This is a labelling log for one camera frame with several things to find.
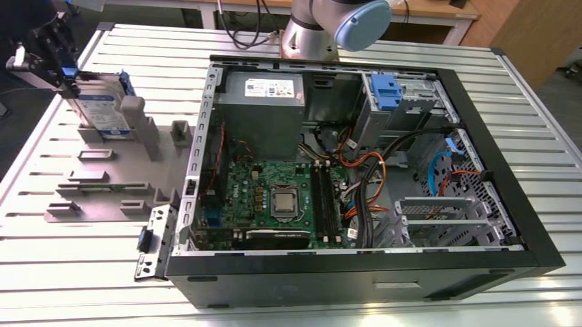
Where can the hard disk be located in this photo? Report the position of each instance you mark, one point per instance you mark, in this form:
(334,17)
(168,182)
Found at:
(101,112)

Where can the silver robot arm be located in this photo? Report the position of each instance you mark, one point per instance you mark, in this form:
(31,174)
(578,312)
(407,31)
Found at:
(308,41)

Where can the grey parts rack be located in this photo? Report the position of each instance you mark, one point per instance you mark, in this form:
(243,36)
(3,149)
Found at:
(113,170)

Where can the green RAM stick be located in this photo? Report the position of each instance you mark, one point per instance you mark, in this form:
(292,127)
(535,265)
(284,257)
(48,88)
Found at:
(97,188)

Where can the grey power supply unit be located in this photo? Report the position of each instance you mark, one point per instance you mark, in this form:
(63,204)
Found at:
(259,129)

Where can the green motherboard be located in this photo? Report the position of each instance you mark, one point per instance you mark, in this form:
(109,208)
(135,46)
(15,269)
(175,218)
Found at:
(245,177)

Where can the small dark latch knob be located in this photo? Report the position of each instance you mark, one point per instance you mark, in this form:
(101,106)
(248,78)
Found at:
(145,240)

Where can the silver CPU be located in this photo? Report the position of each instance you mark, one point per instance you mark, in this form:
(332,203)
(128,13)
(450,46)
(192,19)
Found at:
(286,201)

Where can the CPU socket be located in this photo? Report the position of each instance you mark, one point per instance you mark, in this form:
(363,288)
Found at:
(286,216)

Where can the blue drive latch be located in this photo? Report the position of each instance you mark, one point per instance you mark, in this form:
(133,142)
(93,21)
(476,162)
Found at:
(383,85)

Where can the black RAM slot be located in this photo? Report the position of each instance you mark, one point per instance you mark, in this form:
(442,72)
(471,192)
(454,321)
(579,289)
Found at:
(330,204)
(318,204)
(335,204)
(323,204)

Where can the black graphics card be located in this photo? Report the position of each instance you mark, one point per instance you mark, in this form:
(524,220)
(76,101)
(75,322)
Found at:
(276,238)

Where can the metal drive cage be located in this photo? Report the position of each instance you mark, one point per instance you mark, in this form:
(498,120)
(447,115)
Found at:
(399,119)

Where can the black PC case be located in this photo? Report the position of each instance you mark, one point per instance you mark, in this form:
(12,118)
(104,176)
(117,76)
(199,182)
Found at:
(318,282)

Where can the wooden cabinet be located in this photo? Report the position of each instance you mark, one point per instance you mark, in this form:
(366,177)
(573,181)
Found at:
(536,34)

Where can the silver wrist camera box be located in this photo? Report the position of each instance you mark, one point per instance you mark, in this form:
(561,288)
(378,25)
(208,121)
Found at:
(88,4)

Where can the grey metal hinged bracket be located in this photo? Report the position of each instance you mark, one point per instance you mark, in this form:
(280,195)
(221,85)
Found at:
(159,238)

